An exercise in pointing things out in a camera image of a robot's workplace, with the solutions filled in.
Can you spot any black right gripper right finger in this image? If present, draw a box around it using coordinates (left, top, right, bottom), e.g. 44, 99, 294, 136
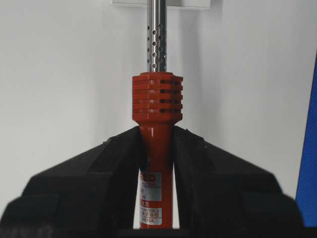
172, 127, 304, 238

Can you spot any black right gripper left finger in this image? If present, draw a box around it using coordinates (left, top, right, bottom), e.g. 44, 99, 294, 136
0, 127, 144, 238

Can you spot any orange soldering iron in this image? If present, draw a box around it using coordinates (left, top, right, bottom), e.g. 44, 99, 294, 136
132, 0, 183, 229

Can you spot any blue mat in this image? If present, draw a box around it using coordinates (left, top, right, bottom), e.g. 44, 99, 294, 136
296, 65, 317, 228

